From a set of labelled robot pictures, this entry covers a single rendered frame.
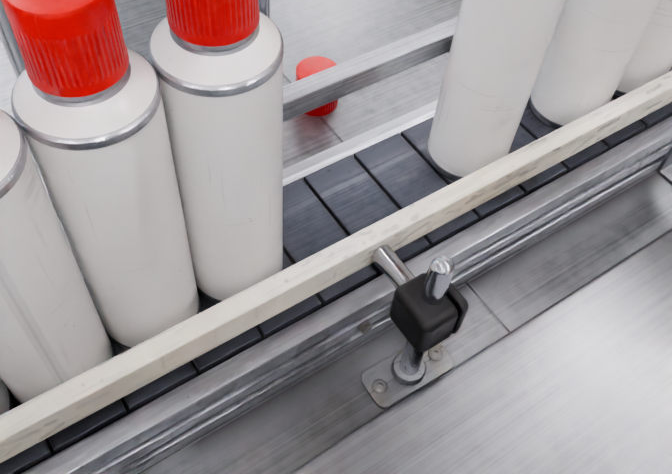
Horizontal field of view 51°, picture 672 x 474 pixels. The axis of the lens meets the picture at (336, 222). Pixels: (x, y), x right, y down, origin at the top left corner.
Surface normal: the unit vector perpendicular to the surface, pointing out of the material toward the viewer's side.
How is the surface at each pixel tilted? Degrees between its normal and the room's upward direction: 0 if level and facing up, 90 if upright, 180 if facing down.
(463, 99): 90
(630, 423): 0
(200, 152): 90
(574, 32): 90
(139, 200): 90
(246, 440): 0
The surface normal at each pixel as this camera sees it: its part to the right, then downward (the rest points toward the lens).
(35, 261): 0.86, 0.43
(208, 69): 0.04, 0.09
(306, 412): 0.06, -0.59
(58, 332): 0.70, 0.59
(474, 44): -0.71, 0.54
